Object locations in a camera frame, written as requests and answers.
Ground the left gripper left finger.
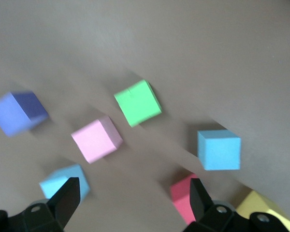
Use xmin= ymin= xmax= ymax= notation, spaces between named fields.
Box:
xmin=0 ymin=177 xmax=81 ymax=232

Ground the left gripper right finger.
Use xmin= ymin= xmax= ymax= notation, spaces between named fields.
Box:
xmin=186 ymin=178 xmax=289 ymax=232

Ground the red foam cube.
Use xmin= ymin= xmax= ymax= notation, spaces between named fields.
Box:
xmin=170 ymin=173 xmax=199 ymax=226

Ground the blue foam cube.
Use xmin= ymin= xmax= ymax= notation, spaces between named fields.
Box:
xmin=38 ymin=164 xmax=91 ymax=203
xmin=197 ymin=129 xmax=242 ymax=171

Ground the yellow foam cube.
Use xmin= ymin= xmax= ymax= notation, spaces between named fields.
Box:
xmin=235 ymin=189 xmax=290 ymax=232

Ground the pink foam cube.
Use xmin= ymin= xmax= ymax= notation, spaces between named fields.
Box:
xmin=71 ymin=115 xmax=124 ymax=164

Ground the purple foam cube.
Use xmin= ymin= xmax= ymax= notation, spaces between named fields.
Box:
xmin=0 ymin=90 xmax=50 ymax=138

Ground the green foam cube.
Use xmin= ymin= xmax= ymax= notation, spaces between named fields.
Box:
xmin=113 ymin=79 xmax=162 ymax=128

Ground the brown table cover mat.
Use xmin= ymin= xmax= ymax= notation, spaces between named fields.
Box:
xmin=0 ymin=0 xmax=290 ymax=232

